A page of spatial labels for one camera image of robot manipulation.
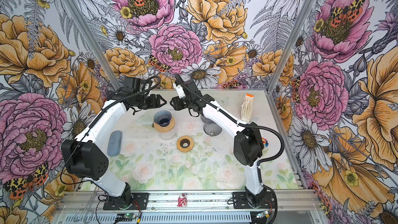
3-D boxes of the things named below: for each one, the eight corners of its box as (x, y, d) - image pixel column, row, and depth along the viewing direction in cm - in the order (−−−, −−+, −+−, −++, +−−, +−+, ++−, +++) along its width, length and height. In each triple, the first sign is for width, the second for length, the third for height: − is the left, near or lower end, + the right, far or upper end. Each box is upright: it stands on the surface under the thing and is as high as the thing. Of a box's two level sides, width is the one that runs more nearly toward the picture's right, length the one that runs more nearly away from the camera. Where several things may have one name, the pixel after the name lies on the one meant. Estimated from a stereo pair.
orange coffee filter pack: (238, 119, 108) (242, 107, 98) (241, 106, 116) (245, 93, 106) (247, 122, 107) (252, 109, 96) (250, 108, 115) (254, 95, 104)
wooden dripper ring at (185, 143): (176, 152, 92) (175, 149, 90) (178, 138, 98) (177, 135, 96) (193, 152, 92) (193, 149, 90) (194, 138, 98) (194, 135, 96)
